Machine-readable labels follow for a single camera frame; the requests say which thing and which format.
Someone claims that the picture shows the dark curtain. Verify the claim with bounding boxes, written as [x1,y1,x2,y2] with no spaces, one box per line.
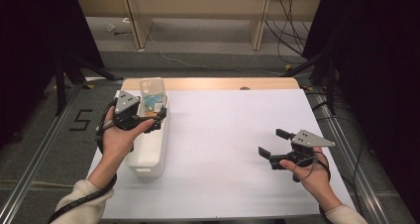
[302,0,420,218]
[0,0,104,149]

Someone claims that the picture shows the beige wooden shelf unit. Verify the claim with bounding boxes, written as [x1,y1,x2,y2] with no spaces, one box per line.
[73,0,323,52]

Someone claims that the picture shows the bundle of black cables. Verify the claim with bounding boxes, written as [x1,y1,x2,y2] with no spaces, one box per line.
[264,0,314,65]

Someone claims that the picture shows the white plastic bin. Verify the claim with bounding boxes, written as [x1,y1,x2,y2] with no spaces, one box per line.
[125,93,171,179]

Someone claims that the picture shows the black metal stand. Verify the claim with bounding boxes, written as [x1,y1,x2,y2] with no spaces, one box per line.
[53,50,125,117]
[280,47,339,117]

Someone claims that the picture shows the white board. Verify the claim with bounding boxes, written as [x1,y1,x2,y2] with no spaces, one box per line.
[87,88,358,222]

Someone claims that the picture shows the beige printed phone case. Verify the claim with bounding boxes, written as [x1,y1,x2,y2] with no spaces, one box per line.
[138,77,166,119]

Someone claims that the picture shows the right hand-held gripper black cable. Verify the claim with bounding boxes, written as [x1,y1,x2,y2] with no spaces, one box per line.
[291,151,332,224]

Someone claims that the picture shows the aluminium rail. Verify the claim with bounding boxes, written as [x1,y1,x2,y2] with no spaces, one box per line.
[0,84,84,224]
[311,90,391,224]

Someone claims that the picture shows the person's right hand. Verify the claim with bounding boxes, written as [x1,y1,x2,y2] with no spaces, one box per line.
[279,147,337,202]

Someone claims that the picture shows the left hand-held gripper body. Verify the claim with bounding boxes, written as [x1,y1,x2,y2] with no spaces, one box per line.
[113,90,163,133]

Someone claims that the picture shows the hand-held gripper black cable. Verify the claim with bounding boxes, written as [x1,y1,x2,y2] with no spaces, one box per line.
[47,98,119,224]
[291,151,332,224]

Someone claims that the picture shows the person's left hand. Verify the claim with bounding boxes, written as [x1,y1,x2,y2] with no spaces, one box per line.
[98,106,156,163]

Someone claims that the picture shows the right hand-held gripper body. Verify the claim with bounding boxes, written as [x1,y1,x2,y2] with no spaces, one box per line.
[268,129,337,170]

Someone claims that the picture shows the white floor cable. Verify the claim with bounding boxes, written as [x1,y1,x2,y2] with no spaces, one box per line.
[144,27,285,77]

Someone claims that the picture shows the left hand-held gripper black cable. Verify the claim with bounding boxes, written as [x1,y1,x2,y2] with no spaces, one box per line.
[47,98,119,224]

